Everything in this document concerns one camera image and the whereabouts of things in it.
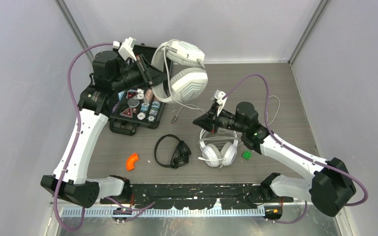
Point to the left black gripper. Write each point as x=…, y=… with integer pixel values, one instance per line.
x=149, y=74

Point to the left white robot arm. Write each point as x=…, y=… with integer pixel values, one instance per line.
x=111, y=75

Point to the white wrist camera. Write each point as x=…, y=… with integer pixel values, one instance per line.
x=219, y=98
x=125, y=49

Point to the orange curved plastic piece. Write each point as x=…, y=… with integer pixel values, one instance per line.
x=130, y=162

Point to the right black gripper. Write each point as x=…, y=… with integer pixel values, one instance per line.
x=209, y=121

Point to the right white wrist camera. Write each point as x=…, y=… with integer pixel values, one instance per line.
x=219, y=98

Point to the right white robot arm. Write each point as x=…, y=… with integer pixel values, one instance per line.
x=325, y=183

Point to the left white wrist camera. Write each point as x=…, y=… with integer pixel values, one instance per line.
x=125, y=49

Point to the black poker chip case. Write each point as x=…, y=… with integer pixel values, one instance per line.
x=137, y=107

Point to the aluminium slotted rail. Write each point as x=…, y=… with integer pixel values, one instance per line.
x=216, y=211

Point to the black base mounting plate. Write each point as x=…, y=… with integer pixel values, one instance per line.
x=200, y=196

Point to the white grey headphones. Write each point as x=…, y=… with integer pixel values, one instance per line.
x=215, y=156

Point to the black wired headphones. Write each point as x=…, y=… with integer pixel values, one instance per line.
x=180, y=155

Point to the green toy brick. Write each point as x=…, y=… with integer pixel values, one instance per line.
x=247, y=155

